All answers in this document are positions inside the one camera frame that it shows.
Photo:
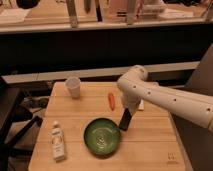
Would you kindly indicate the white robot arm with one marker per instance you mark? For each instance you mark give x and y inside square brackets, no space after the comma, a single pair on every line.
[193,107]

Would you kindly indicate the green bowl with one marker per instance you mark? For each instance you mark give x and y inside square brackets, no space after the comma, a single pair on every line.
[102,136]

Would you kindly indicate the white ceramic cup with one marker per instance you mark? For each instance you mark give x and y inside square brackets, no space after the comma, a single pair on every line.
[73,86]

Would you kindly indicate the white rectangular block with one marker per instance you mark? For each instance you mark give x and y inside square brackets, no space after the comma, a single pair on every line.
[141,105]

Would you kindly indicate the orange carrot toy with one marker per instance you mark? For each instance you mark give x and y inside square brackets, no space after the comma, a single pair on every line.
[111,101]

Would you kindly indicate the wooden table board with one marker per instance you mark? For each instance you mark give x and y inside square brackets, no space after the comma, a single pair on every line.
[149,144]

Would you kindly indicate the white squeeze bottle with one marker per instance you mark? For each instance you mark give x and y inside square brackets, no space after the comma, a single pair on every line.
[57,141]

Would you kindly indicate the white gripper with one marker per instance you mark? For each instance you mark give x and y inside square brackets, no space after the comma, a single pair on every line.
[133,108]

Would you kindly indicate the black rectangular eraser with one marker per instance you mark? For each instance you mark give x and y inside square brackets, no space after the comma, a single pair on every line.
[125,120]

